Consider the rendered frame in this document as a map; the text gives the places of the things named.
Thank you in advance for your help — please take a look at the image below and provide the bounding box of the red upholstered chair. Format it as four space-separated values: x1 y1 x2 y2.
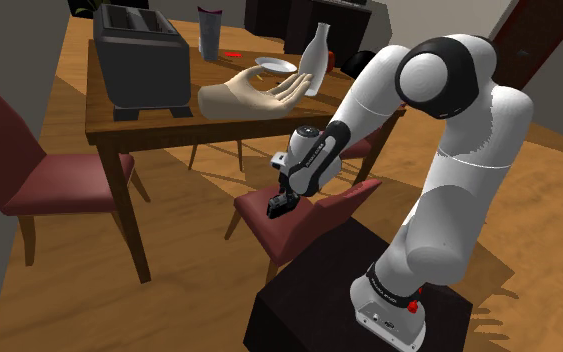
0 73 152 268
339 127 385 186
223 178 384 285

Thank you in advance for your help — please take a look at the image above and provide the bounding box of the dark robot stand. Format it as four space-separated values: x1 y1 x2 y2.
242 216 474 352

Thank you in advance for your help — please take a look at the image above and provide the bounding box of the beige hand sculpture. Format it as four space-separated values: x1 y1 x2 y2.
196 65 314 121

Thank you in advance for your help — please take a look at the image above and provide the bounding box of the brown wooden table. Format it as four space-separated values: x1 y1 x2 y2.
84 18 407 285

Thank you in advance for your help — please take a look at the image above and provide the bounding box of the white plate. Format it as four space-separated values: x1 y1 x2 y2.
254 56 298 76

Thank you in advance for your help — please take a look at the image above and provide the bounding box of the white bottle vase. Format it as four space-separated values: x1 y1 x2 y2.
298 22 332 97

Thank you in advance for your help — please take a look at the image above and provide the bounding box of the black rounded object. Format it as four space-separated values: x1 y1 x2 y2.
339 50 377 80

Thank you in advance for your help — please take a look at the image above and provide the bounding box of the dark cabinet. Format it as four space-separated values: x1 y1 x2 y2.
243 0 374 69

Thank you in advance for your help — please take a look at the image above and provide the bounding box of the grey cup with maroon rim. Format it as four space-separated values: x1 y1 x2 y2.
196 5 223 63

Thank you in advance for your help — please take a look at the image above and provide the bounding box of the dark grey toaster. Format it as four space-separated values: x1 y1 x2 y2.
92 3 194 122

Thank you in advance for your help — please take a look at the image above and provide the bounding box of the dark potted plant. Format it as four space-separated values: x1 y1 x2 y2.
67 0 106 20

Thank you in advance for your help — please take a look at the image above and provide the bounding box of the dark red door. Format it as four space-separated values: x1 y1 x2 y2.
488 0 563 91

